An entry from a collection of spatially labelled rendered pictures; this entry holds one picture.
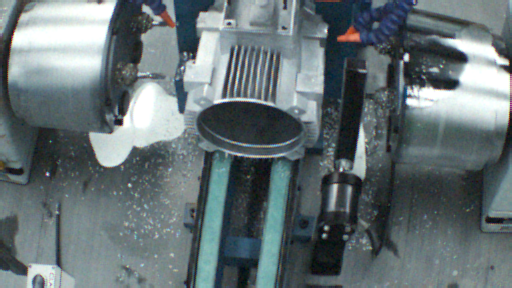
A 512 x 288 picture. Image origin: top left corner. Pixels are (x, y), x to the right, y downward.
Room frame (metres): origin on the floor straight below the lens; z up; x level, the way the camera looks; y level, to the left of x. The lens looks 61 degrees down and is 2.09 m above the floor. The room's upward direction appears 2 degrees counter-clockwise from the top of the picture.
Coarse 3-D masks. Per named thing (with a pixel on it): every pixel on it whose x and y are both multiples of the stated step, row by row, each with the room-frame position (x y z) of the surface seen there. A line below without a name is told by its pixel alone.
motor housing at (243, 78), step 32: (224, 64) 0.69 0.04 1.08; (256, 64) 0.68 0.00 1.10; (288, 64) 0.68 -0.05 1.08; (320, 64) 0.71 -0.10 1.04; (192, 96) 0.65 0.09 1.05; (224, 96) 0.63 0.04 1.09; (256, 96) 0.62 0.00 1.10; (192, 128) 0.63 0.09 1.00; (224, 128) 0.66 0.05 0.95; (256, 128) 0.66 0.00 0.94; (288, 128) 0.65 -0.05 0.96
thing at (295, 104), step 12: (216, 0) 0.82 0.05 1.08; (300, 0) 0.81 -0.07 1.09; (300, 12) 0.79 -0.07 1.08; (312, 12) 0.79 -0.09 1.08; (204, 96) 0.63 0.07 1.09; (288, 96) 0.63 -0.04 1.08; (300, 96) 0.63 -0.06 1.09; (288, 108) 0.61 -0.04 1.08; (300, 108) 0.61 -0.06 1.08; (204, 144) 0.63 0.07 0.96; (288, 156) 0.61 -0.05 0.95; (300, 156) 0.61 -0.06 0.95
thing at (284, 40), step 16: (240, 0) 0.78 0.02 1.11; (256, 0) 0.77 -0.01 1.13; (272, 0) 0.77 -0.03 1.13; (288, 0) 0.78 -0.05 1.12; (224, 16) 0.73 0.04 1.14; (256, 16) 0.74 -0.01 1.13; (272, 16) 0.74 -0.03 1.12; (288, 16) 0.75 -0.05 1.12; (224, 32) 0.70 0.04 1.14; (240, 32) 0.70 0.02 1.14; (256, 32) 0.70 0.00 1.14; (272, 32) 0.70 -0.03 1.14; (288, 32) 0.70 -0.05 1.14; (224, 48) 0.70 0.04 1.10; (240, 48) 0.70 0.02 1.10; (272, 48) 0.69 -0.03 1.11; (288, 48) 0.69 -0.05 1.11
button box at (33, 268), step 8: (32, 264) 0.38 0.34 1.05; (40, 264) 0.38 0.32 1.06; (32, 272) 0.36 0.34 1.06; (40, 272) 0.36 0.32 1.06; (48, 272) 0.36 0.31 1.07; (56, 272) 0.36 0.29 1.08; (64, 272) 0.37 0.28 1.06; (48, 280) 0.35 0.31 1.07; (56, 280) 0.35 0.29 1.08; (64, 280) 0.35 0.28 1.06; (72, 280) 0.36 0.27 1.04
